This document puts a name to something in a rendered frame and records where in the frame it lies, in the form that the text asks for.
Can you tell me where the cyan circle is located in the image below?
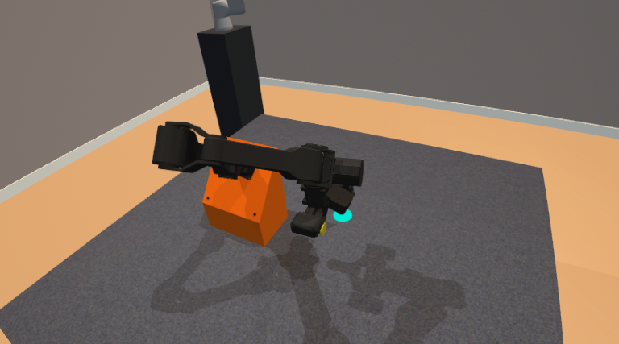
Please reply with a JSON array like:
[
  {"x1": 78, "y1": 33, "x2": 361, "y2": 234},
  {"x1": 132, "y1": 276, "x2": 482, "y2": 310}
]
[{"x1": 334, "y1": 209, "x2": 352, "y2": 222}]

